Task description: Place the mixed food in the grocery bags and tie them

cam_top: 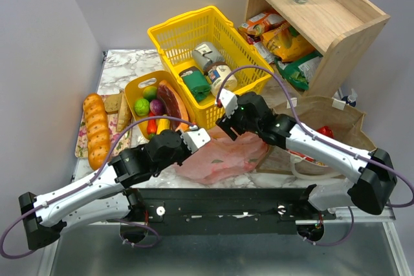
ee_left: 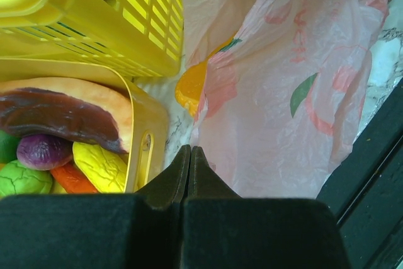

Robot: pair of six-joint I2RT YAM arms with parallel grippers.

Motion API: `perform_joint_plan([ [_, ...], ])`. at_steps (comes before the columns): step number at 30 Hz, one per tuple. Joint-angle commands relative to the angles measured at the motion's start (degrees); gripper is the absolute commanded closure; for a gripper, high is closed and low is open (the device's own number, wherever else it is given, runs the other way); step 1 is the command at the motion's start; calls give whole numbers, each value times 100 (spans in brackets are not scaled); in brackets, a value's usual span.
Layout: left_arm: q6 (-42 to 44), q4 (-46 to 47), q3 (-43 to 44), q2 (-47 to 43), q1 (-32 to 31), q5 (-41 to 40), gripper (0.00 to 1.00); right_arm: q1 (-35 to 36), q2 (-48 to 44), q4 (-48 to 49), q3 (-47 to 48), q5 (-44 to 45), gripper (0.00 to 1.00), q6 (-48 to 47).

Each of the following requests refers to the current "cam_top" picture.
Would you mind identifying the yellow snack bag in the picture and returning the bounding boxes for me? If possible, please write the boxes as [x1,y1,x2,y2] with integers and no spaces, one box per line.
[261,22,315,63]

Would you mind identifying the orange snack packet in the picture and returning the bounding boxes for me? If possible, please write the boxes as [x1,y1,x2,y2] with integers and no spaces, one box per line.
[238,10,285,37]

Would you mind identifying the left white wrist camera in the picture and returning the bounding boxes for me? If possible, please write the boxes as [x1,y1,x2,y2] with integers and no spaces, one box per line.
[180,125,211,154]

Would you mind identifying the pink plastic grocery bag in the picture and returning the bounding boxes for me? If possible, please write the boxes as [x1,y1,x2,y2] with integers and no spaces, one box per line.
[173,127,268,184]

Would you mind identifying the silver snack packet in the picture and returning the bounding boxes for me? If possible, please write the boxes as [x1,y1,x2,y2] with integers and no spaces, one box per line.
[246,35,274,64]

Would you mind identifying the large yellow shopping basket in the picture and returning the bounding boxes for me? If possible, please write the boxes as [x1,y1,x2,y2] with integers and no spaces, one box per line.
[148,6,273,129]

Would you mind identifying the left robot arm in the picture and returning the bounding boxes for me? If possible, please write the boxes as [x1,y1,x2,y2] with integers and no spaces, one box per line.
[19,129,210,251]

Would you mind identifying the wooden shelf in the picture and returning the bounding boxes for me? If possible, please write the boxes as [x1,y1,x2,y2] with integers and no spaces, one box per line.
[245,0,390,97]

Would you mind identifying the red snack bag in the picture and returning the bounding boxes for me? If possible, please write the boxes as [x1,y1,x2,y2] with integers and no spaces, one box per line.
[287,126,334,166]

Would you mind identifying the long toy baguette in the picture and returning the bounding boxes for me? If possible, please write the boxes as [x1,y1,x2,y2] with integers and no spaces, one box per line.
[83,93,111,171]

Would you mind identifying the green toilet paper roll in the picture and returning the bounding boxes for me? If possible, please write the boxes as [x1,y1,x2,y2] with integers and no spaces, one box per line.
[179,66,211,102]

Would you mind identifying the brown burlap tote bag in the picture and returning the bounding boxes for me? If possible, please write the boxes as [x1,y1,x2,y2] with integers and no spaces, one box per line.
[256,96,376,181]

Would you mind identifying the toy bread slice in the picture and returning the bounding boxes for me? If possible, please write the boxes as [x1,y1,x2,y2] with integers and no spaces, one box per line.
[104,91,132,133]

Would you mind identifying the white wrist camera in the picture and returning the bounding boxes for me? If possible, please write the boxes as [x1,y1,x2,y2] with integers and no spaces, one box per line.
[215,89,238,119]
[180,125,211,154]

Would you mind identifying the green snack bag lower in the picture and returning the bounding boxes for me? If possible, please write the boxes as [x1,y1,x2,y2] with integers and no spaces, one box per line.
[275,51,323,90]

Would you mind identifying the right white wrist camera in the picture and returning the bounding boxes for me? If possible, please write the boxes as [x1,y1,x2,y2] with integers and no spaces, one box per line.
[215,89,238,119]

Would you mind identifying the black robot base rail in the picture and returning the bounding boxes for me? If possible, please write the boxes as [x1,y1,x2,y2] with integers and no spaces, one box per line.
[66,187,356,237]

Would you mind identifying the toy green cabbage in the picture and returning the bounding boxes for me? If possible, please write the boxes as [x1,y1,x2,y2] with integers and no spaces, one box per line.
[134,98,150,117]

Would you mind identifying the toy mango green yellow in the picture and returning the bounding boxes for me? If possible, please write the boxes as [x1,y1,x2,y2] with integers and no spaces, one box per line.
[142,86,157,102]

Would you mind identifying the small yellow plastic bin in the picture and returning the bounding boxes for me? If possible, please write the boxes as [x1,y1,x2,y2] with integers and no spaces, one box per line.
[124,70,195,123]

